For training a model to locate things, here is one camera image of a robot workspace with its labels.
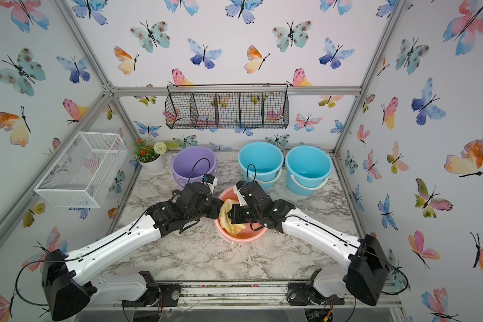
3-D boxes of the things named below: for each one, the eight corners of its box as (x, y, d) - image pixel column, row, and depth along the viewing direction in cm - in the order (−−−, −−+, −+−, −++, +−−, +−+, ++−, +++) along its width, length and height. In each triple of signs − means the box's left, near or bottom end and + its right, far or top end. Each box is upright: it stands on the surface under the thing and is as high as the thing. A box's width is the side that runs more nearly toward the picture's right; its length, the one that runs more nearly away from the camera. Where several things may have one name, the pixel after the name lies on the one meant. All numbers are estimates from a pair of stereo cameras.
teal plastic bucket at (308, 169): (284, 202, 100) (289, 181, 87) (280, 168, 114) (284, 145, 101) (327, 202, 100) (338, 181, 87) (317, 168, 114) (326, 145, 101)
